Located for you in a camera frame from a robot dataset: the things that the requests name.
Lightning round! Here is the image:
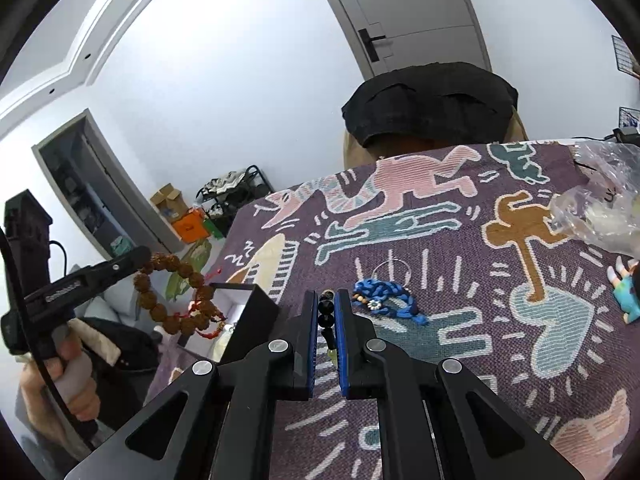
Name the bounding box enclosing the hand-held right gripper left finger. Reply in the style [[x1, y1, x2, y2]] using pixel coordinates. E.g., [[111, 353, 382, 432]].
[[65, 290, 321, 480]]

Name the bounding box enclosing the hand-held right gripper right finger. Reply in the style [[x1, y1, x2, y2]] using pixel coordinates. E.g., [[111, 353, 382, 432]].
[[334, 289, 587, 480]]

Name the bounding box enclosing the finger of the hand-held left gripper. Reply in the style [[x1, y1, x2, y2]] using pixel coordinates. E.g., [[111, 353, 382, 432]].
[[25, 246, 152, 311]]

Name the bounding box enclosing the black bead bracelet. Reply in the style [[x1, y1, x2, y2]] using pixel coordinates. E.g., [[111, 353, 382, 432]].
[[318, 289, 342, 367]]

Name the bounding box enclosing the brown bead bracelet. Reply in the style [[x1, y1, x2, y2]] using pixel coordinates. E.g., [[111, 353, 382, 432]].
[[132, 252, 227, 339]]

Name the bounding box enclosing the black square box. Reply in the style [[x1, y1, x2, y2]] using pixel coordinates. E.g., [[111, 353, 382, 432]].
[[209, 283, 281, 367]]

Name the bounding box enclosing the person's left hand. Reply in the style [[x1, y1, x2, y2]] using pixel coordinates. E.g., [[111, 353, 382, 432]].
[[19, 327, 101, 423]]

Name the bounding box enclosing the green floor mat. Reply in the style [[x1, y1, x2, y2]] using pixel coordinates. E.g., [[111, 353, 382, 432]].
[[165, 237, 214, 302]]

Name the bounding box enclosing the brown cardboard box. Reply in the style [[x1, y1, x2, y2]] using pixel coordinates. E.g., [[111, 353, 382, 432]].
[[150, 184, 190, 224]]

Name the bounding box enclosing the orange box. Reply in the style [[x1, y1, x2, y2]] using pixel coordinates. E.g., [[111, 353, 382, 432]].
[[172, 209, 212, 242]]

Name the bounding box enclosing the printed purple blanket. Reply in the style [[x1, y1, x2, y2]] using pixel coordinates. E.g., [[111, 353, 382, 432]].
[[145, 142, 640, 480]]

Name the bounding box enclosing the black shoe rack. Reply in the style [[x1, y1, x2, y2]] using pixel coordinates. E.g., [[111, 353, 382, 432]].
[[196, 165, 275, 222]]

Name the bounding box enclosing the black jacket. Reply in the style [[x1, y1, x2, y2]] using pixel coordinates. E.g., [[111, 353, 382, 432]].
[[341, 62, 519, 151]]

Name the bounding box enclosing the black haired doll figure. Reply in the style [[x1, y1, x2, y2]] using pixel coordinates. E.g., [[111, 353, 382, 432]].
[[606, 255, 640, 324]]

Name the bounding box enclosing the clear plastic bag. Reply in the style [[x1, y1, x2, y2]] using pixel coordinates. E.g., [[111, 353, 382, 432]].
[[550, 141, 640, 256]]

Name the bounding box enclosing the grey door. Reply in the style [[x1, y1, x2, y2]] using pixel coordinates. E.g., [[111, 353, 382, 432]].
[[305, 0, 493, 81]]

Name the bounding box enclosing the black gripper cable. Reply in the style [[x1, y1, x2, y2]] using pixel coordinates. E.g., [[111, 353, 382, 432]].
[[0, 227, 101, 453]]

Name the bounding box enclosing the blue braided bracelet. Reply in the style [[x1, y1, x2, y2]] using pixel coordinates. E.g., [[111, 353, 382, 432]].
[[352, 278, 430, 327]]

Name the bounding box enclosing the grey doorway frame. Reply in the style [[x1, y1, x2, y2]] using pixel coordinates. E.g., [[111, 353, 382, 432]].
[[32, 108, 184, 262]]

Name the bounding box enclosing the silver hoop ring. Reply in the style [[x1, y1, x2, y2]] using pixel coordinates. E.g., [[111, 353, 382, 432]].
[[372, 257, 414, 287]]

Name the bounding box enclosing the black door handle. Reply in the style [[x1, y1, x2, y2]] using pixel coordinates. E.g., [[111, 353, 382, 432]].
[[358, 29, 387, 64]]

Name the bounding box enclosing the black wire wall rack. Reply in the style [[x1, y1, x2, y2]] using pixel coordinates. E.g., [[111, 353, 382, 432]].
[[612, 35, 640, 79]]

